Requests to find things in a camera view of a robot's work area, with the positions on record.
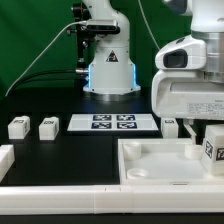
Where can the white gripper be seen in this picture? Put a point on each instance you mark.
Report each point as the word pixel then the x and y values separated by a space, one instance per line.
pixel 189 83

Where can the white square tabletop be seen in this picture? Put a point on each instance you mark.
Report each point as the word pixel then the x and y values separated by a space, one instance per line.
pixel 163 162

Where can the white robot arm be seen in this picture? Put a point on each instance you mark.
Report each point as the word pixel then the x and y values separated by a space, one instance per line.
pixel 207 18

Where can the white left fence piece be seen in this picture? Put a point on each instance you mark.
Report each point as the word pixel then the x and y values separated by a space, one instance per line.
pixel 7 158

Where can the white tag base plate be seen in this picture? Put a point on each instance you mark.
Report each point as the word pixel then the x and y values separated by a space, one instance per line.
pixel 112 122

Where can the black camera on stand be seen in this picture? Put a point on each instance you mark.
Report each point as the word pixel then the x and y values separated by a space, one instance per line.
pixel 80 30

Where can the white front fence bar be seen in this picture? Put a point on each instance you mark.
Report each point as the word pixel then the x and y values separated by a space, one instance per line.
pixel 111 199

